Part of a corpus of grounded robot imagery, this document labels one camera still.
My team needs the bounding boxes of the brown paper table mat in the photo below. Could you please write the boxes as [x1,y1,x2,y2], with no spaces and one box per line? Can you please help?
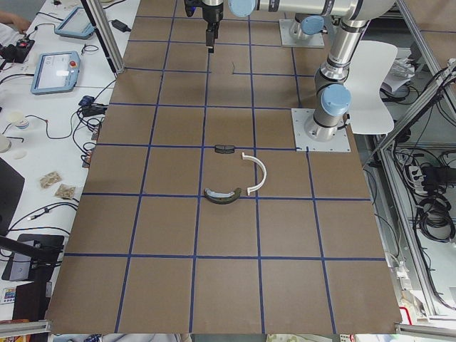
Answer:
[46,1,401,334]

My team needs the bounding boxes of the white curved plastic arc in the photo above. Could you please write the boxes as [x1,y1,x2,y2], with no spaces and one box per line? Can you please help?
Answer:
[242,152,267,196]

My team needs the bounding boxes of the near blue teach pendant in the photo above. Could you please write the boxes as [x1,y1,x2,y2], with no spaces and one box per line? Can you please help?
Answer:
[31,51,81,95]

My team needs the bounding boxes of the dark grey brake pad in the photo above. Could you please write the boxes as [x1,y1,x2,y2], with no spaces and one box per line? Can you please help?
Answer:
[214,145,236,155]

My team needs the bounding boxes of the blue teach pendant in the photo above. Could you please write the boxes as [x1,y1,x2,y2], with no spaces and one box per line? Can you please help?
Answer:
[54,6,94,40]
[31,51,81,95]

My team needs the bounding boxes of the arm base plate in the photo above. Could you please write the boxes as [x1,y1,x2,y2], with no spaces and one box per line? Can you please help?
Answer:
[291,108,351,152]
[279,16,324,48]

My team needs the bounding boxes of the aluminium frame post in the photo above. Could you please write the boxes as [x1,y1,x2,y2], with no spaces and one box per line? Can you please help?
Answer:
[81,0,125,75]

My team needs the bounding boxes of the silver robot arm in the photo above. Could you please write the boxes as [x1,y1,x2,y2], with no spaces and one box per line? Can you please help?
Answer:
[228,0,394,142]
[289,13,325,41]

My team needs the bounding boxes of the far blue teach pendant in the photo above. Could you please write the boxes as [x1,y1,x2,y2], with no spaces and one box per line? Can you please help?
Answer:
[54,6,94,40]

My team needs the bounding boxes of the white chair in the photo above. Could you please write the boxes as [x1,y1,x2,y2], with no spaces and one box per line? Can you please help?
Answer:
[345,41,398,135]

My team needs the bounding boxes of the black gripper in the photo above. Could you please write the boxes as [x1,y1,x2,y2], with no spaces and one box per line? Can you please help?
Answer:
[184,0,224,53]

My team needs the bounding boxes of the black power adapter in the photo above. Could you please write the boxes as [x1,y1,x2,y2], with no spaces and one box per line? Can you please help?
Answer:
[111,19,131,32]

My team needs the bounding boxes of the small bag of parts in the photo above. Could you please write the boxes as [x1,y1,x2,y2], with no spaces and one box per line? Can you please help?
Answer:
[39,171,62,189]
[54,184,76,200]

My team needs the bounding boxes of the paper cup with stripes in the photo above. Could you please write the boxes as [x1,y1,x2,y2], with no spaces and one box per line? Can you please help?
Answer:
[6,110,30,130]

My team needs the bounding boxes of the olive brake shoe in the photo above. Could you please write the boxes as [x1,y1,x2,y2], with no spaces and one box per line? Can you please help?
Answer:
[204,187,242,204]

